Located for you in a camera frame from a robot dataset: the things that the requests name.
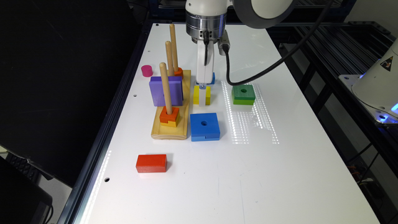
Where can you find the red rectangular block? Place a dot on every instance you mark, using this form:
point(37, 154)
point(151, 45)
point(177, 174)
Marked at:
point(151, 163)

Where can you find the front wooden peg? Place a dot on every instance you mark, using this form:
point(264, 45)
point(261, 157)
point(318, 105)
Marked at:
point(166, 88)

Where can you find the wooden peg base board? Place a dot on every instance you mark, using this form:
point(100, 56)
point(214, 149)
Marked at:
point(180, 132)

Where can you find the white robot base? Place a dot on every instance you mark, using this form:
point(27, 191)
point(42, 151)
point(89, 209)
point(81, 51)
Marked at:
point(376, 89)

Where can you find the middle wooden peg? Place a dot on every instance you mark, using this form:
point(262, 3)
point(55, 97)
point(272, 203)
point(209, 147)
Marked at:
point(168, 47)

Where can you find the rear wooden peg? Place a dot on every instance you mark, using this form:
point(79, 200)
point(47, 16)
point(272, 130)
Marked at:
point(174, 46)

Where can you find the yellow square block with hole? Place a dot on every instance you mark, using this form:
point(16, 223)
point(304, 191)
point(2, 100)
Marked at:
point(196, 95)

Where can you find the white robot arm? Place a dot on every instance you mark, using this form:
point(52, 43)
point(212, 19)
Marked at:
point(206, 20)

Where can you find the orange notched block front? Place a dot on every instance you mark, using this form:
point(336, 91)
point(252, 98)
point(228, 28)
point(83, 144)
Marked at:
point(175, 111)

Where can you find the pink cylinder block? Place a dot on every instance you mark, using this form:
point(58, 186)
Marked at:
point(147, 71)

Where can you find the black monitor panel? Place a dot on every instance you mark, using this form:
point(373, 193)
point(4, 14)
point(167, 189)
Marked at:
point(61, 64)

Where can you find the large blue square block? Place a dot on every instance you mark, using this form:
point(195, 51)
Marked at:
point(204, 127)

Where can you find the wooden peg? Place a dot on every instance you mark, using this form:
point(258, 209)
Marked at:
point(166, 88)
point(168, 47)
point(174, 46)

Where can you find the purple square block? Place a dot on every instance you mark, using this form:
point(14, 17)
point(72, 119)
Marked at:
point(176, 91)

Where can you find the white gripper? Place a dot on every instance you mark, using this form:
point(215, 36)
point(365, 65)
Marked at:
point(204, 72)

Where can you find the orange round block rear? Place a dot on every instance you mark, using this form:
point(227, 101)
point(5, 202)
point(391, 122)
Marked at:
point(179, 73)

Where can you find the yellow block under orange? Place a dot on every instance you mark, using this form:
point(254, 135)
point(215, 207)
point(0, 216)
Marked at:
point(171, 122)

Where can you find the green square block with hole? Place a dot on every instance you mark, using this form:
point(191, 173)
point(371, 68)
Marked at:
point(243, 95)

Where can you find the small blue rectangular block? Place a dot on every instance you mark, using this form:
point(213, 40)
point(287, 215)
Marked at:
point(212, 82)

